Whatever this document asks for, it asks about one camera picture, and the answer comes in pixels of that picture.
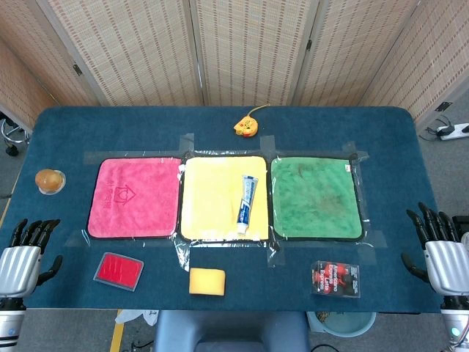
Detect green towel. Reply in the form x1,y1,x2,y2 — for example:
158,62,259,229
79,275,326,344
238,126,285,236
270,155,363,241

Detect yellow towel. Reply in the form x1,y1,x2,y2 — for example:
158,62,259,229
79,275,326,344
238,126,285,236
180,155,270,242

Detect white blue toothpaste tube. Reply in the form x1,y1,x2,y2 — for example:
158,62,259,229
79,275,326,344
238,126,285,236
236,175,259,235

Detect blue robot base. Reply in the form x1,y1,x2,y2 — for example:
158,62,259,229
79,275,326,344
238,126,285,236
153,310,311,352

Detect red ink pad box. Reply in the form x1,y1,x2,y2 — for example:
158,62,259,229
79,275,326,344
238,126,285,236
92,252,145,293

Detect yellow sponge block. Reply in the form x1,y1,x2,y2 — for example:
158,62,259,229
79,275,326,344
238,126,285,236
188,267,226,296

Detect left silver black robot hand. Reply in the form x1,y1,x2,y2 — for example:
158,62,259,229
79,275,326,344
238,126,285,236
0,219,64,298

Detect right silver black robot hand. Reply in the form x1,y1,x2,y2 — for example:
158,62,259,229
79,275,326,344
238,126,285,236
401,202,469,298

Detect woven folding screen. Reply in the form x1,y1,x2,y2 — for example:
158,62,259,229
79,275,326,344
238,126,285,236
0,0,469,133

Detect bread bun in wrapper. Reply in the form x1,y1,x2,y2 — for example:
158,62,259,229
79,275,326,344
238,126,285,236
34,168,67,196

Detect yellow tape measure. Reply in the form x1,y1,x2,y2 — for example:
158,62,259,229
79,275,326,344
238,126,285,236
233,103,272,139

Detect white power strip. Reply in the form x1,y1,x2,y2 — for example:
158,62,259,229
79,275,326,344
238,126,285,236
436,123,469,142

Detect red black coffee capsule box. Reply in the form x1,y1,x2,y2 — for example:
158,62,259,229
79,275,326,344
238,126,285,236
311,260,361,298

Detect white plastic bag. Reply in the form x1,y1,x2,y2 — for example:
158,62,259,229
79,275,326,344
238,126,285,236
114,309,160,327

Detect light blue plastic bin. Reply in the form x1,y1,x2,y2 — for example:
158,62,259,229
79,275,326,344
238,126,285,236
306,311,377,338

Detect chrome stool base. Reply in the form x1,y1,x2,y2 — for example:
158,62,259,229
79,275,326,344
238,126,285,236
0,116,30,157

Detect pink towel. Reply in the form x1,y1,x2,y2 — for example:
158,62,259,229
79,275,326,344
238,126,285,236
86,157,182,240

